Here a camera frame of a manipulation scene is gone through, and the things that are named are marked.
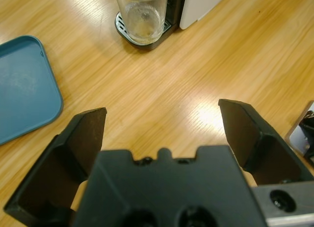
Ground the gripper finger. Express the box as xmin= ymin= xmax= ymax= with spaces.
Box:
xmin=3 ymin=107 xmax=107 ymax=227
xmin=218 ymin=98 xmax=314 ymax=188

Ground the clear drinking glass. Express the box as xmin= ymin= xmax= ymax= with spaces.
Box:
xmin=113 ymin=0 xmax=169 ymax=46

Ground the white capsule coffee machine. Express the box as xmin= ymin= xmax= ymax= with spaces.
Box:
xmin=115 ymin=0 xmax=233 ymax=51

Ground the teal plastic tray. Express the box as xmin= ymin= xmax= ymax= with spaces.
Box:
xmin=0 ymin=34 xmax=64 ymax=146

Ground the white camera mount dark post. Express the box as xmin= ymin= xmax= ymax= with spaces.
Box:
xmin=286 ymin=101 xmax=314 ymax=161

